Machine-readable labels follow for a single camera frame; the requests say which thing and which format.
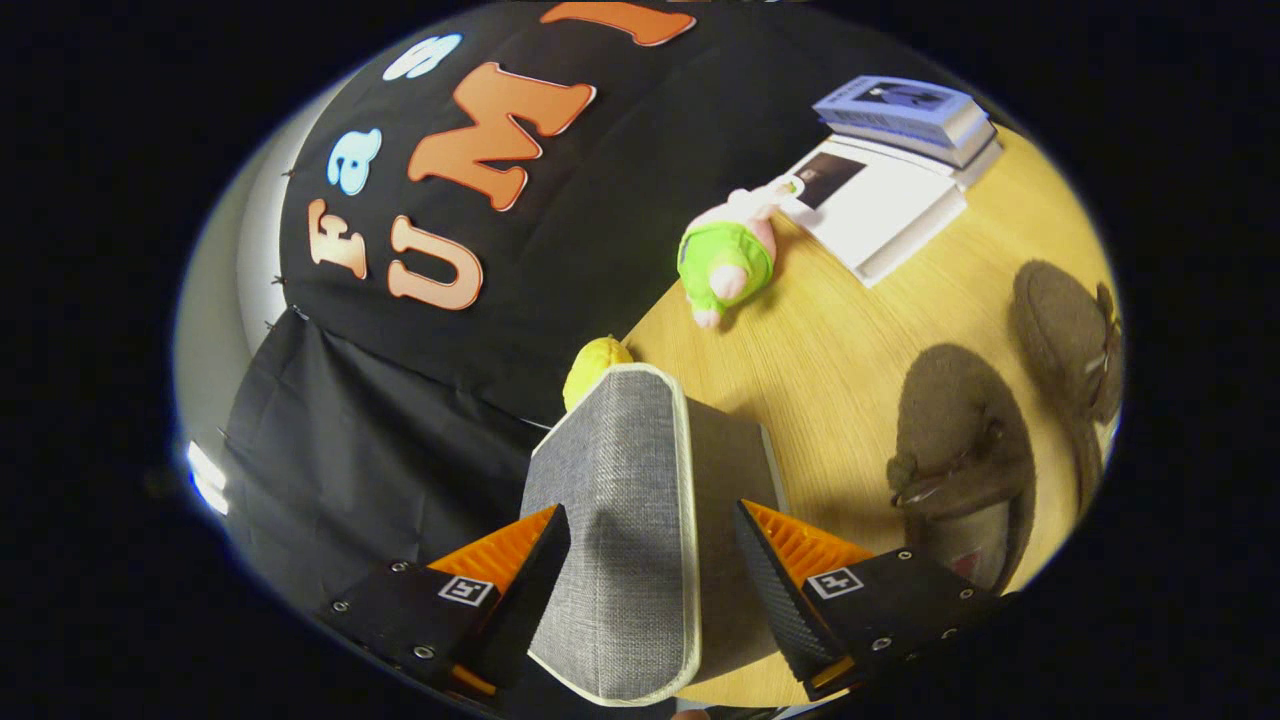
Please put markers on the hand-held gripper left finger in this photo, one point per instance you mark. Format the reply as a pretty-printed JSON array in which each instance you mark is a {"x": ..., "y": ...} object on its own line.
[{"x": 525, "y": 600}]

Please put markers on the yellow plush ball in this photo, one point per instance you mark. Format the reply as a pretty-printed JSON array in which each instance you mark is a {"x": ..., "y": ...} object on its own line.
[{"x": 590, "y": 370}]

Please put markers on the grey fabric storage box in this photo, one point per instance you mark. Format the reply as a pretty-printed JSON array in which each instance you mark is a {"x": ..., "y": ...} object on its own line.
[{"x": 620, "y": 500}]

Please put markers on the pink and green plush toy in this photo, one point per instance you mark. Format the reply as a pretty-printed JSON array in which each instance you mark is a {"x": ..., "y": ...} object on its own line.
[{"x": 725, "y": 260}]

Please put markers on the brown fuzzy slipper shoe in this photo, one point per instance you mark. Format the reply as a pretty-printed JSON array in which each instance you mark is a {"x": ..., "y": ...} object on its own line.
[
  {"x": 1055, "y": 330},
  {"x": 950, "y": 420}
]

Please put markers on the row of backdrop clips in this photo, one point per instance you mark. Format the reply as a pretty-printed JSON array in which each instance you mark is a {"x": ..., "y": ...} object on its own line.
[{"x": 277, "y": 282}]

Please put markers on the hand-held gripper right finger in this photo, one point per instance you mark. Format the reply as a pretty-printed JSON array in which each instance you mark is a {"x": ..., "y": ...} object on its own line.
[{"x": 785, "y": 610}]

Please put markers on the blue book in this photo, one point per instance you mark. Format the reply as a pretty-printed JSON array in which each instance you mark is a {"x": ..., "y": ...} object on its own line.
[{"x": 900, "y": 100}]

